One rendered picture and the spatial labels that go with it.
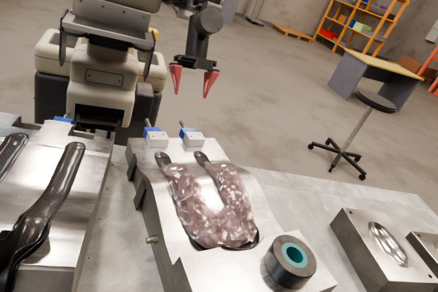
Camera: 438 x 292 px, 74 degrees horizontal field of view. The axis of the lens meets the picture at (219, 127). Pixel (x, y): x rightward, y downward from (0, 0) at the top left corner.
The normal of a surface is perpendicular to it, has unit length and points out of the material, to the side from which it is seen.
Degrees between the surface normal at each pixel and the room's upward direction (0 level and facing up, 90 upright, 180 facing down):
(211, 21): 64
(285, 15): 90
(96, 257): 0
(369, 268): 90
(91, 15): 90
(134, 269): 0
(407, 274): 0
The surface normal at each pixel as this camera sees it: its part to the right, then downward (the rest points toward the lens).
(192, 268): 0.31, -0.82
